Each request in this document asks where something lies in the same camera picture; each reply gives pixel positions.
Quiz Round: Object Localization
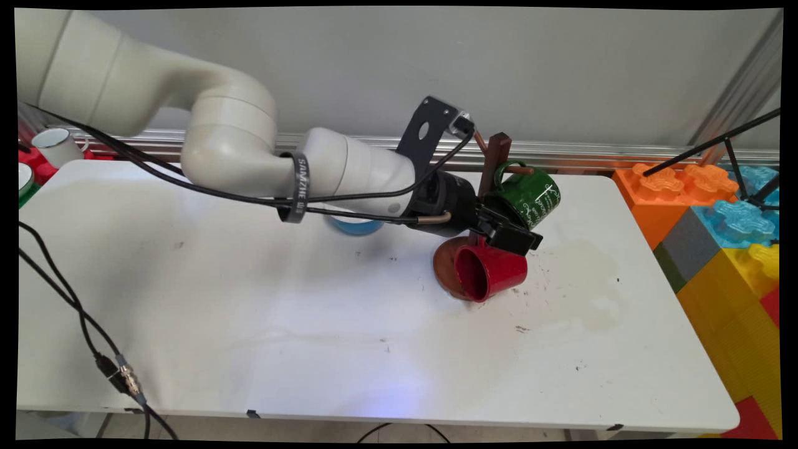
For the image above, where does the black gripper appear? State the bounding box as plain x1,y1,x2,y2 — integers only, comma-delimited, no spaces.
408,173,543,256

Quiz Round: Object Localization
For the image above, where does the green mug with white print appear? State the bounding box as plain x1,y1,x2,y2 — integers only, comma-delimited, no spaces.
493,160,562,231

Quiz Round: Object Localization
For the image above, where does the red mug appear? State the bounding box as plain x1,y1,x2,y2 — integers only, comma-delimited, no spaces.
454,240,529,303

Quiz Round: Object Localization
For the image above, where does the brown wooden mug tree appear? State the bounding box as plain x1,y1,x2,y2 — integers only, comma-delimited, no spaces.
432,131,536,300

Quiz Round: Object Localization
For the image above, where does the light blue bowl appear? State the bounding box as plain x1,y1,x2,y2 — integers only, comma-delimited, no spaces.
324,209,386,236

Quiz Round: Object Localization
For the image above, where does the orange foam block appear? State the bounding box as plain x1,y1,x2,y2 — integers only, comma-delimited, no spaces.
612,162,739,250

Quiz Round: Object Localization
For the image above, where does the dark green foam block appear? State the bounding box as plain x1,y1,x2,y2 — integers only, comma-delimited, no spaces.
653,242,688,294

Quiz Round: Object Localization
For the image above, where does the translucent blue block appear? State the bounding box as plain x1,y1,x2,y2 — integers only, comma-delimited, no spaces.
726,164,780,206
691,200,780,250

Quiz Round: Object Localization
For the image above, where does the black tripod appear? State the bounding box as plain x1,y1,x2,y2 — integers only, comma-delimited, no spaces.
642,107,781,210

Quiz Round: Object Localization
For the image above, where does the white enamel mug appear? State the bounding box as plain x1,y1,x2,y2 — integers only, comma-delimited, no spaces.
31,128,90,169

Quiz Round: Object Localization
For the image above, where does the white cup with green rim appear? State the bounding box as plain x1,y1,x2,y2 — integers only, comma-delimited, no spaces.
17,162,41,210

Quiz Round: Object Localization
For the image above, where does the black camera cable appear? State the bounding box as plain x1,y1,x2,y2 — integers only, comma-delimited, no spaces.
19,100,476,206

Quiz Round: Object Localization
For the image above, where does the small grey wrist camera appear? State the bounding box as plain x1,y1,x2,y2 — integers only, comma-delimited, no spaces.
448,111,476,139

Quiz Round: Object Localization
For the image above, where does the aluminium rail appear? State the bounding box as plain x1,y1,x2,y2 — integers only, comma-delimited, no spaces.
62,128,780,172

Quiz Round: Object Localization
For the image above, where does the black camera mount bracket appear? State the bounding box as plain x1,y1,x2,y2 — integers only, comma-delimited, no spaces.
397,95,463,181

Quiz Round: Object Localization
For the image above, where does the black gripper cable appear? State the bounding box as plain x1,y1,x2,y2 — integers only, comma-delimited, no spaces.
19,103,420,223

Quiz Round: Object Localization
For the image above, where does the black velcro strap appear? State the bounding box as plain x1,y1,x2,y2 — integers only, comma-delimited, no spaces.
277,152,310,224

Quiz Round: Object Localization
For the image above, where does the black floor cable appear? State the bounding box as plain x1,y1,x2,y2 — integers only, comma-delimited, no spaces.
357,423,451,443

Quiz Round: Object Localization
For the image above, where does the aluminium post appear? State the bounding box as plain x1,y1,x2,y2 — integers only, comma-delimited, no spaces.
689,9,783,150

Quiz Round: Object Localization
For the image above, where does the black cable with metal connector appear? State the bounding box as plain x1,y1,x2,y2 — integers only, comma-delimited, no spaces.
19,221,178,440

